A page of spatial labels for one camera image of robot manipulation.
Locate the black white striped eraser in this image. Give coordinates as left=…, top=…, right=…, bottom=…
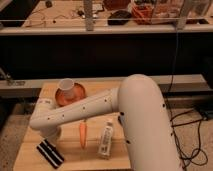
left=36, top=139, right=64, bottom=169

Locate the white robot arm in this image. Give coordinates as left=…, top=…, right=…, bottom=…
left=30, top=74, right=183, bottom=171

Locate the orange bowl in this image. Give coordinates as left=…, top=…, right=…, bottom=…
left=55, top=83, right=86, bottom=107

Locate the white paper cup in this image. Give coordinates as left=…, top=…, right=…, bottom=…
left=58, top=78, right=75, bottom=100

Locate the orange carrot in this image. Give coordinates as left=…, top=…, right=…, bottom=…
left=79, top=121, right=87, bottom=149

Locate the white tube bottle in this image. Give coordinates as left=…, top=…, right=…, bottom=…
left=98, top=119, right=114, bottom=159

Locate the black object on bench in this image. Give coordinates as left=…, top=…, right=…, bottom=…
left=107, top=10, right=132, bottom=26

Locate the orange basket on bench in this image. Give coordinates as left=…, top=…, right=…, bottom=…
left=132, top=5, right=152, bottom=25

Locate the grey metal post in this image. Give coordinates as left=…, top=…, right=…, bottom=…
left=176, top=0, right=192, bottom=30
left=83, top=0, right=94, bottom=31

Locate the black floor cable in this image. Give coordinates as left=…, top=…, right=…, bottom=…
left=164, top=29, right=209, bottom=169

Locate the grey metal post right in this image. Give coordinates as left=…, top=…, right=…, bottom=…
left=176, top=0, right=192, bottom=30

